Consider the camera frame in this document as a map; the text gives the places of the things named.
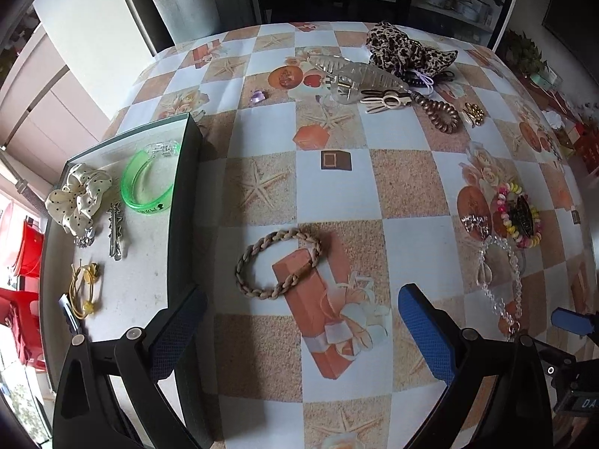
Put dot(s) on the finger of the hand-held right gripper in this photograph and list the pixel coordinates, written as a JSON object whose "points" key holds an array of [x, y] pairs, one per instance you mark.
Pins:
{"points": [[573, 322]]}

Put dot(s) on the red plastic stool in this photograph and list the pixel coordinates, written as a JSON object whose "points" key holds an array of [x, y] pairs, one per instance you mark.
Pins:
{"points": [[21, 327]]}

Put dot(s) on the green potted plant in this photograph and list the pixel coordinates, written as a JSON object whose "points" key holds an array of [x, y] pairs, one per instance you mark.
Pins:
{"points": [[526, 51]]}

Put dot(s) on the green translucent bangle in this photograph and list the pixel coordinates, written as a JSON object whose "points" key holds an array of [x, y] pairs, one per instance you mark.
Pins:
{"points": [[133, 187]]}

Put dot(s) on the pale green small box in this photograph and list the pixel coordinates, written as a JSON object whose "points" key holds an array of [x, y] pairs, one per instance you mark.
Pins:
{"points": [[545, 78]]}

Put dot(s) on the small black hair clip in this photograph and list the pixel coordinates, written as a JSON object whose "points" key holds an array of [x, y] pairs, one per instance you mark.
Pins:
{"points": [[520, 217]]}

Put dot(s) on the silver rhinestone clip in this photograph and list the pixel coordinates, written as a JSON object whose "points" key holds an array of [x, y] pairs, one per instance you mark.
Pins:
{"points": [[475, 223]]}

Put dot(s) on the checkered printed tablecloth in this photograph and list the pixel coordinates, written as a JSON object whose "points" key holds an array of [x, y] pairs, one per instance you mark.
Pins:
{"points": [[281, 149]]}

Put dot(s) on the black scalloped hair clip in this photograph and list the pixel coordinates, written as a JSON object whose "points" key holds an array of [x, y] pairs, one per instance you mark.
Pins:
{"points": [[67, 313]]}

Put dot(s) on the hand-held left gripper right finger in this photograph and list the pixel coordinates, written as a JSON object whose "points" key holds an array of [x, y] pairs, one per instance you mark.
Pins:
{"points": [[428, 336]]}

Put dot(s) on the cream polka dot scrunchie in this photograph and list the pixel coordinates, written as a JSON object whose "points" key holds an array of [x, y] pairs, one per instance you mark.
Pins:
{"points": [[77, 196]]}

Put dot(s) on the beige small hair clip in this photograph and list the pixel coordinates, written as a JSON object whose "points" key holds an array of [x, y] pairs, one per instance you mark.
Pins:
{"points": [[386, 100]]}

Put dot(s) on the leopard print scrunchie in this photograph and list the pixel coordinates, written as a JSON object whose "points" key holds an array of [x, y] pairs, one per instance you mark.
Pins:
{"points": [[402, 51]]}

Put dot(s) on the red gift boxes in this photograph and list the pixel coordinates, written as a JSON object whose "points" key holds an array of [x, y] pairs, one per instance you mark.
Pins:
{"points": [[587, 145]]}

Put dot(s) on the red bucket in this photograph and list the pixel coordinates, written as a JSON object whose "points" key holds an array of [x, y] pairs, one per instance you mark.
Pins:
{"points": [[28, 248]]}

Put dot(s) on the white tray with dark rim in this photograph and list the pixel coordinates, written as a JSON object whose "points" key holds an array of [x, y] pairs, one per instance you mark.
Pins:
{"points": [[140, 266]]}

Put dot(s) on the clear hair claw clip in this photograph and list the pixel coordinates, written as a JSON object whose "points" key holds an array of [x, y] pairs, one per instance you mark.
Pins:
{"points": [[346, 75]]}

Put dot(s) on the grey curtain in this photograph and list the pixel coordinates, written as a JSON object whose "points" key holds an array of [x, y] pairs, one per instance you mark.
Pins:
{"points": [[178, 0]]}

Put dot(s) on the glass door cabinet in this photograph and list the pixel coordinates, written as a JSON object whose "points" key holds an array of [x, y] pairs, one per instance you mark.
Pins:
{"points": [[327, 4]]}

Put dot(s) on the gold small hair clip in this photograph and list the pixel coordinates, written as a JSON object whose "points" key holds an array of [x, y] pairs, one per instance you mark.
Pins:
{"points": [[473, 114]]}

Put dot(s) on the silver hair clip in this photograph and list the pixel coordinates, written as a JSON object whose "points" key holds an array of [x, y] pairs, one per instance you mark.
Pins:
{"points": [[116, 231]]}

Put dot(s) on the row of jars and boxes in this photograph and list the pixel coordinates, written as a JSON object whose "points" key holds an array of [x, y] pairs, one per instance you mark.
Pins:
{"points": [[458, 2]]}

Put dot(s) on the silver rhinestone charm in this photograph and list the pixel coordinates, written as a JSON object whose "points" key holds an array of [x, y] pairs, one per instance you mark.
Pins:
{"points": [[85, 238]]}

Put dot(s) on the small purple gem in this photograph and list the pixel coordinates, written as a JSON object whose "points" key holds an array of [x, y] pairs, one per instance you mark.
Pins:
{"points": [[258, 97]]}

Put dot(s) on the dark wall board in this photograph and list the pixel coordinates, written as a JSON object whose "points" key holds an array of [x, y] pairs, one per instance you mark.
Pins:
{"points": [[575, 4]]}

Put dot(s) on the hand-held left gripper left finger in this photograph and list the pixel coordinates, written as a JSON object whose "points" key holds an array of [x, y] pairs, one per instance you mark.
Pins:
{"points": [[175, 336]]}

